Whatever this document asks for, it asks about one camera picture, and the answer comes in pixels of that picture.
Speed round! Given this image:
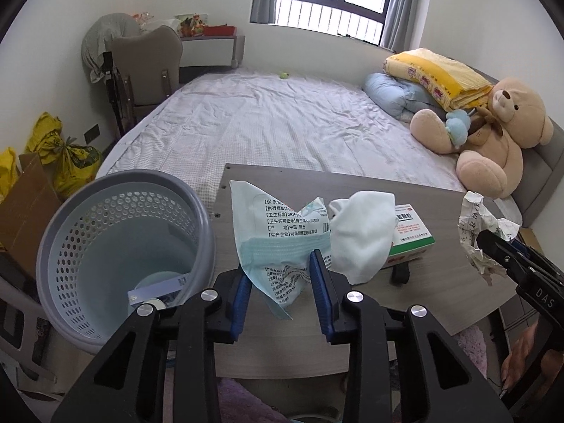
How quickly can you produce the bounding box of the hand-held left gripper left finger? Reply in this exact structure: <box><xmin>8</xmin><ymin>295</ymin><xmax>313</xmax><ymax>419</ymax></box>
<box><xmin>50</xmin><ymin>269</ymin><xmax>254</xmax><ymax>423</ymax></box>

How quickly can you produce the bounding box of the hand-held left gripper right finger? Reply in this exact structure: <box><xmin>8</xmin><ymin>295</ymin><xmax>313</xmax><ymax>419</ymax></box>
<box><xmin>308</xmin><ymin>250</ymin><xmax>514</xmax><ymax>423</ymax></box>

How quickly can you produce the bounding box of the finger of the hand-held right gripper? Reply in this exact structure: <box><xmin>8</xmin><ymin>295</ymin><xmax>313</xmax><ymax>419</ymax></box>
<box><xmin>476</xmin><ymin>229</ymin><xmax>542</xmax><ymax>289</ymax></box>
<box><xmin>513</xmin><ymin>240</ymin><xmax>564</xmax><ymax>283</ymax></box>

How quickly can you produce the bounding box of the printed paper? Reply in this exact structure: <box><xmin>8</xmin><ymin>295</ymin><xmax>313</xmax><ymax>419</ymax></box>
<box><xmin>457</xmin><ymin>191</ymin><xmax>521</xmax><ymax>287</ymax></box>

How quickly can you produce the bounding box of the pale blue face mask package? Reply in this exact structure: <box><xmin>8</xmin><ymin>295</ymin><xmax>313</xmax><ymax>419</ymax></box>
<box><xmin>230</xmin><ymin>180</ymin><xmax>333</xmax><ymax>320</ymax></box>

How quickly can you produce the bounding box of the blue strip packet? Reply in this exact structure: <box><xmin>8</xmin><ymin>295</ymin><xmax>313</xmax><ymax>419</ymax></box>
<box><xmin>128</xmin><ymin>275</ymin><xmax>190</xmax><ymax>307</ymax></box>

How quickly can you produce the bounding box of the grey perforated plastic basket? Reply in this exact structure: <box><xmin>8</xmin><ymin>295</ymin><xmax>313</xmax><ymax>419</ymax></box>
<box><xmin>36</xmin><ymin>170</ymin><xmax>216</xmax><ymax>355</ymax></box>

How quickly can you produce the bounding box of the person's right hand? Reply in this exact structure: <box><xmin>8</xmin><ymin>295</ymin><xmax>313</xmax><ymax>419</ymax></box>
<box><xmin>502</xmin><ymin>324</ymin><xmax>545</xmax><ymax>384</ymax></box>

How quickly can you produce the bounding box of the white tissue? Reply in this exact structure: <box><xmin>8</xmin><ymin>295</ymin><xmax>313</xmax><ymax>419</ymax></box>
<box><xmin>328</xmin><ymin>191</ymin><xmax>396</xmax><ymax>285</ymax></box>

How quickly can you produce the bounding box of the green white medicine box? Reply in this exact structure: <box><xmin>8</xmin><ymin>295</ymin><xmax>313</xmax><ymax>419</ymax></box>
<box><xmin>383</xmin><ymin>204</ymin><xmax>437</xmax><ymax>269</ymax></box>

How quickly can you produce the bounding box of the beige teddy bear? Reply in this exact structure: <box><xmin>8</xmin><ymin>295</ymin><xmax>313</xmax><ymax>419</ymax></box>
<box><xmin>410</xmin><ymin>76</ymin><xmax>555</xmax><ymax>199</ymax></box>

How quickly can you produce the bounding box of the small blue plush toy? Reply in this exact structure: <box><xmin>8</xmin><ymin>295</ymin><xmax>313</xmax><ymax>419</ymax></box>
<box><xmin>444</xmin><ymin>109</ymin><xmax>472</xmax><ymax>147</ymax></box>

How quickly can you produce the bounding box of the yellow folded blanket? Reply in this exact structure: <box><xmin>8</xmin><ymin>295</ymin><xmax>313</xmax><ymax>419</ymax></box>
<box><xmin>382</xmin><ymin>48</ymin><xmax>493</xmax><ymax>113</ymax></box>

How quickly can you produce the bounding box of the bed with white sheet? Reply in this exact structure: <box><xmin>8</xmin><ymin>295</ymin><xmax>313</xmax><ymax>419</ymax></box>
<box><xmin>94</xmin><ymin>68</ymin><xmax>564</xmax><ymax>230</ymax></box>

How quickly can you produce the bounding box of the light blue pillow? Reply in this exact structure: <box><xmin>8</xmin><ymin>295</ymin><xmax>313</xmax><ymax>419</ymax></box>
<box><xmin>362</xmin><ymin>73</ymin><xmax>446</xmax><ymax>121</ymax></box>

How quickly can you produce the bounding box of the brown cardboard box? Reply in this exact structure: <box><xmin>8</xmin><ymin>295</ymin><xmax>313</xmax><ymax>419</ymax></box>
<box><xmin>0</xmin><ymin>153</ymin><xmax>65</xmax><ymax>252</ymax></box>

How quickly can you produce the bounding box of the grey white bedside desk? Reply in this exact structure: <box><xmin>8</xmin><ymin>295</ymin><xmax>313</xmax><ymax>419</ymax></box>
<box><xmin>178</xmin><ymin>34</ymin><xmax>245</xmax><ymax>71</ymax></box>

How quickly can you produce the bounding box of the grey upholstered chair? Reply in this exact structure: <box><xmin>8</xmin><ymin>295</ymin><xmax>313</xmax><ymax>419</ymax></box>
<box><xmin>103</xmin><ymin>25</ymin><xmax>183</xmax><ymax>137</ymax></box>

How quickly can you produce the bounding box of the colourful toy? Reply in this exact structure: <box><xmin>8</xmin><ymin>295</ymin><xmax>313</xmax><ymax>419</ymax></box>
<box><xmin>175</xmin><ymin>14</ymin><xmax>206</xmax><ymax>37</ymax></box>

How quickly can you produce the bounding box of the grey cloth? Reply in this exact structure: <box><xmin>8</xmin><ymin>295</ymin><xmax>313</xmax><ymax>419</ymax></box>
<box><xmin>81</xmin><ymin>13</ymin><xmax>142</xmax><ymax>84</ymax></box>

